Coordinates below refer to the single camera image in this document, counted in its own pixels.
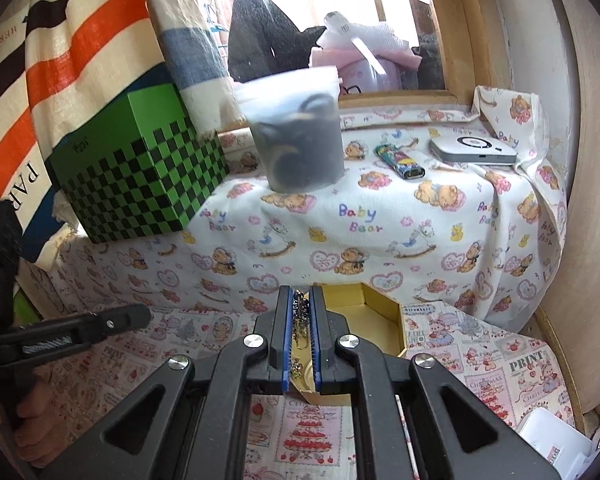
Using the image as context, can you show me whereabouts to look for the chain necklace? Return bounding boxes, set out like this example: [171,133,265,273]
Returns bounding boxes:
[290,287,312,357]

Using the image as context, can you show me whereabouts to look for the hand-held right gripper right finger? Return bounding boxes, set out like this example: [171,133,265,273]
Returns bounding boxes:
[309,284,561,480]

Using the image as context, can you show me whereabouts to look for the plywood board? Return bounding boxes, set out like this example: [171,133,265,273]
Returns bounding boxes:
[532,0,600,413]

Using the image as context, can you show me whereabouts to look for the translucent plastic bucket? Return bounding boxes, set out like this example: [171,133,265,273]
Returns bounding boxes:
[234,67,344,194]

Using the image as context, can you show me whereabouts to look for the blue cream striped cloth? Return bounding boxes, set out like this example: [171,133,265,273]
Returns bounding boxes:
[135,0,249,134]

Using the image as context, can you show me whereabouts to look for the pink bag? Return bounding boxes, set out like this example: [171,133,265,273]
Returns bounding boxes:
[339,57,404,97]

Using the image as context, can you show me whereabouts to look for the gold octagonal box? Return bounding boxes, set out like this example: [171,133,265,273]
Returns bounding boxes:
[291,282,409,406]

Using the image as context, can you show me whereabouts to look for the person's left hand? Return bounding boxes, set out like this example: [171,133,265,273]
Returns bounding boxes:
[12,384,57,469]

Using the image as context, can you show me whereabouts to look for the black cloth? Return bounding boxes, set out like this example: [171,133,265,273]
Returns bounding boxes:
[227,0,332,82]

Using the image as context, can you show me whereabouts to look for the green black checkered box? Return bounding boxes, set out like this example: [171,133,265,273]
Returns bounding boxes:
[47,82,231,246]

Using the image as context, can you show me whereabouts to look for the white power bank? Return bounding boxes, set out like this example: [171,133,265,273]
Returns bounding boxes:
[428,135,520,166]

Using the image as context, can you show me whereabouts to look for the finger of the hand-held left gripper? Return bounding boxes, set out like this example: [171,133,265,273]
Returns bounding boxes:
[0,303,153,367]

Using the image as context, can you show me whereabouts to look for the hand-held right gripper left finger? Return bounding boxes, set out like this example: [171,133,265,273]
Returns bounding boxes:
[50,285,294,480]

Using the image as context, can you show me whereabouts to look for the colourful lighter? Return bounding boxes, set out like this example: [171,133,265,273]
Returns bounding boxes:
[374,143,425,182]

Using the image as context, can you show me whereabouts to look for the white cardboard box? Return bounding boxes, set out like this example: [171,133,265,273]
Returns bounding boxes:
[517,406,594,477]

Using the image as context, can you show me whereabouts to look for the orange black striped tote bag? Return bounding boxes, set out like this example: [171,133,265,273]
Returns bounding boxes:
[0,0,175,267]

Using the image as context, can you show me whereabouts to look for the thin patterned stick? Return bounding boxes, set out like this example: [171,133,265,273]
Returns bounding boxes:
[395,394,422,480]

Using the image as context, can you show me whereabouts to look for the patchwork print cloth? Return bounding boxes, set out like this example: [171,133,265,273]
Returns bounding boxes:
[30,300,579,480]

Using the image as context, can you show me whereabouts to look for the bear print cloth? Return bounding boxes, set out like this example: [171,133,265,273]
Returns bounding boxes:
[55,85,569,332]

